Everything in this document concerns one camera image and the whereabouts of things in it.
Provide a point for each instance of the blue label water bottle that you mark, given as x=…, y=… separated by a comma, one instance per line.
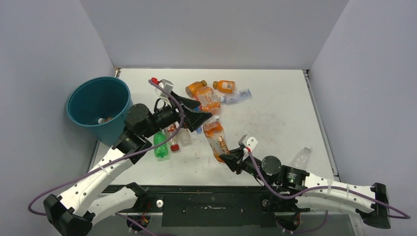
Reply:
x=199, y=130

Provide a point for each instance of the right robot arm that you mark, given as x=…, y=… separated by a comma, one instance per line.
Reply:
x=299, y=190

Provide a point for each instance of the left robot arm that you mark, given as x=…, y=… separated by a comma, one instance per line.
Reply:
x=76, y=210

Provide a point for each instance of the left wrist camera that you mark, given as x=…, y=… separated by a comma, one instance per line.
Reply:
x=167, y=86

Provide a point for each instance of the crushed clear water bottle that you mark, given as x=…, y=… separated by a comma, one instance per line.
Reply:
x=236, y=97

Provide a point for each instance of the orange bottle with barcode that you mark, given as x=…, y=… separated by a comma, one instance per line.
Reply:
x=224, y=86

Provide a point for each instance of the teal plastic bin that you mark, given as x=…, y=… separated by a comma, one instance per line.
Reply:
x=100, y=97

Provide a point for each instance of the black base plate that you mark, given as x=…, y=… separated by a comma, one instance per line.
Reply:
x=213, y=206

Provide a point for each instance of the small orange juice bottle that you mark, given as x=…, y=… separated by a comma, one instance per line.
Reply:
x=192, y=88

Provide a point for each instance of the bottle inside bin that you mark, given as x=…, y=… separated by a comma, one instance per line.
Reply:
x=104, y=120

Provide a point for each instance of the clear bottle blue cap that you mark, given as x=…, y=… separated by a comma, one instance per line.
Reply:
x=301, y=159

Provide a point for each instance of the green plastic bottle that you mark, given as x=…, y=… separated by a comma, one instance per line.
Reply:
x=162, y=150

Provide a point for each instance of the red cap small bottle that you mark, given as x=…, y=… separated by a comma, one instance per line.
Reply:
x=173, y=143

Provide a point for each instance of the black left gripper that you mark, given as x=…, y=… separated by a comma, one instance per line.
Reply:
x=193, y=119

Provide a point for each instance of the large orange label bottle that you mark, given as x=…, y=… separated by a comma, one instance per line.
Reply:
x=209, y=100

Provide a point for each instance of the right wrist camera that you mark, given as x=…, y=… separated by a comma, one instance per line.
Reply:
x=249, y=142

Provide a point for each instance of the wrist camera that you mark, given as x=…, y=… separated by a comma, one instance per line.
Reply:
x=249, y=142
x=167, y=86

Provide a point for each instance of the orange label tea bottle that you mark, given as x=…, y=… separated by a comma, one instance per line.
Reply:
x=214, y=132

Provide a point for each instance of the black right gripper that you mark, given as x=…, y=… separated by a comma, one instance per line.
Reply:
x=232, y=161

